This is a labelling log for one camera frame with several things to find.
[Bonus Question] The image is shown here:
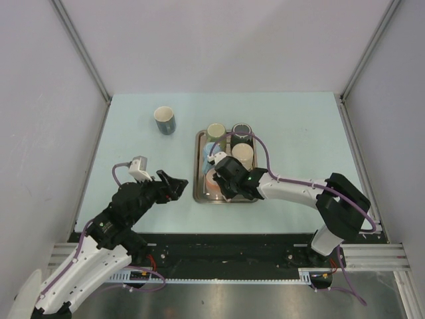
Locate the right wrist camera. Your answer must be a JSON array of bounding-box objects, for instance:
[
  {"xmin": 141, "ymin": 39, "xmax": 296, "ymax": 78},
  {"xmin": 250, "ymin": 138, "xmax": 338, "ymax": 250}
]
[{"xmin": 207, "ymin": 152, "xmax": 228, "ymax": 166}]

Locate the white cable duct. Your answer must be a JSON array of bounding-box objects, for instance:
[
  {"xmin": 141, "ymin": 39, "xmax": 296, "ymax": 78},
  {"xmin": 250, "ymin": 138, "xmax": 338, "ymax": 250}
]
[{"xmin": 99, "ymin": 268, "xmax": 333, "ymax": 285}]

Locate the left aluminium frame post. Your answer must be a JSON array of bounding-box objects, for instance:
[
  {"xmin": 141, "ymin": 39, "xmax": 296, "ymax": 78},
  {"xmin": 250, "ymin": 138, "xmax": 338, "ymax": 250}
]
[{"xmin": 49, "ymin": 0, "xmax": 112, "ymax": 106}]

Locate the light blue mug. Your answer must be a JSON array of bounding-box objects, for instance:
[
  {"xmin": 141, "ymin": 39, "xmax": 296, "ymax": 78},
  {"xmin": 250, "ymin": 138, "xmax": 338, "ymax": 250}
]
[{"xmin": 202, "ymin": 142, "xmax": 221, "ymax": 175}]

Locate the dark teal mug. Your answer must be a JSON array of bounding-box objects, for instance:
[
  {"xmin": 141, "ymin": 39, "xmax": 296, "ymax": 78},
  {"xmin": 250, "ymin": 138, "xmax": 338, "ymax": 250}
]
[{"xmin": 153, "ymin": 106, "xmax": 176, "ymax": 135}]

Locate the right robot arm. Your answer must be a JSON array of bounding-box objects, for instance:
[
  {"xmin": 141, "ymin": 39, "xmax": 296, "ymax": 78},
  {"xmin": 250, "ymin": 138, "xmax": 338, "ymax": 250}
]
[{"xmin": 208, "ymin": 152, "xmax": 376, "ymax": 266}]

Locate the steel tray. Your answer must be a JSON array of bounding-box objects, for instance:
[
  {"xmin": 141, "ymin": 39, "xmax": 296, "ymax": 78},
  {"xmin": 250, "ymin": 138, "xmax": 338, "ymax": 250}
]
[{"xmin": 193, "ymin": 130, "xmax": 257, "ymax": 204}]

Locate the black mug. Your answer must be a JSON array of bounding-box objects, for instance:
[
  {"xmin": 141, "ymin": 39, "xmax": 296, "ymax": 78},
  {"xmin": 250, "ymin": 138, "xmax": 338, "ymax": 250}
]
[{"xmin": 230, "ymin": 123, "xmax": 253, "ymax": 148}]

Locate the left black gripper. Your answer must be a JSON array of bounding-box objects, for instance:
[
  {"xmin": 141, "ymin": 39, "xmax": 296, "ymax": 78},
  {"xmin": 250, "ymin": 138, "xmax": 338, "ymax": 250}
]
[{"xmin": 128, "ymin": 169, "xmax": 188, "ymax": 225}]

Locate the right aluminium frame post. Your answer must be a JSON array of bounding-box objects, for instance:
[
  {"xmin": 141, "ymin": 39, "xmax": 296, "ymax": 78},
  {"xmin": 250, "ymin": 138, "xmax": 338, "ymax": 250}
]
[{"xmin": 339, "ymin": 0, "xmax": 402, "ymax": 106}]

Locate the pink mug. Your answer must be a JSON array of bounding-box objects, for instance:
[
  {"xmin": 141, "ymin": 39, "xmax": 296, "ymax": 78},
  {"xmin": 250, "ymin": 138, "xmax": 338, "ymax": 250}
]
[{"xmin": 205, "ymin": 168, "xmax": 221, "ymax": 195}]

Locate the aluminium frame post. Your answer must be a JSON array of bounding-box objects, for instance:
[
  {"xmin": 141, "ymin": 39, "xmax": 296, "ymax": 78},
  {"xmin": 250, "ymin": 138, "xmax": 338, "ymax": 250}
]
[
  {"xmin": 339, "ymin": 0, "xmax": 402, "ymax": 106},
  {"xmin": 49, "ymin": 0, "xmax": 112, "ymax": 106}
]

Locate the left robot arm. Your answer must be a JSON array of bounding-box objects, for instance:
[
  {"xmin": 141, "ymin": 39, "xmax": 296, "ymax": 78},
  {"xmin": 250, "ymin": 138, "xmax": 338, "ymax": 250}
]
[{"xmin": 8, "ymin": 170, "xmax": 189, "ymax": 318}]

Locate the green mug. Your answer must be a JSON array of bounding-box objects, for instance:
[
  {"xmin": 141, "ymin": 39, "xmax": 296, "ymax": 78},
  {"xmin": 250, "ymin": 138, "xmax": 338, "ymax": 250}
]
[{"xmin": 206, "ymin": 123, "xmax": 226, "ymax": 151}]

